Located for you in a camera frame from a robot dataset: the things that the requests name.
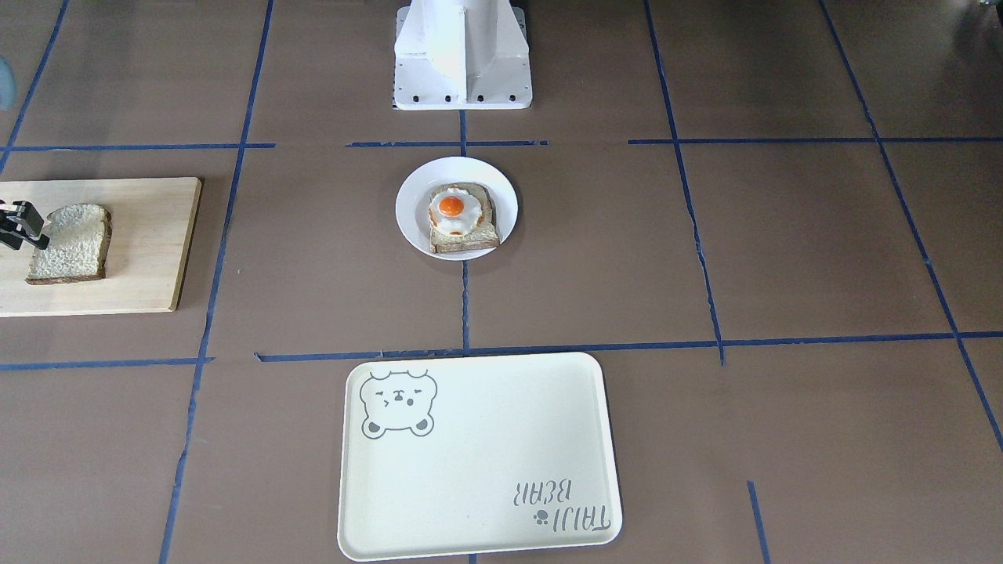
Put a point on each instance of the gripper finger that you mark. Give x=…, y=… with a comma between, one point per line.
x=20, y=223

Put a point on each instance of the bread slice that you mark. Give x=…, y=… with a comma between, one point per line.
x=80, y=237

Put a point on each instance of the white round plate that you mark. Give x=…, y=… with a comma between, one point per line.
x=413, y=198

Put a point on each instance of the wooden cutting board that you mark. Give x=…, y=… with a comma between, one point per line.
x=115, y=246

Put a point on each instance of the fried egg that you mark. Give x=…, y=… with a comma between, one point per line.
x=454, y=212

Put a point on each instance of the bottom toast slice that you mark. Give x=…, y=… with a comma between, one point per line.
x=483, y=237

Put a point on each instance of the cream bear tray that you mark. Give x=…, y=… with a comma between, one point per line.
x=451, y=456

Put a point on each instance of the white pedestal column base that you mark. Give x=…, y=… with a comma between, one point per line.
x=461, y=55

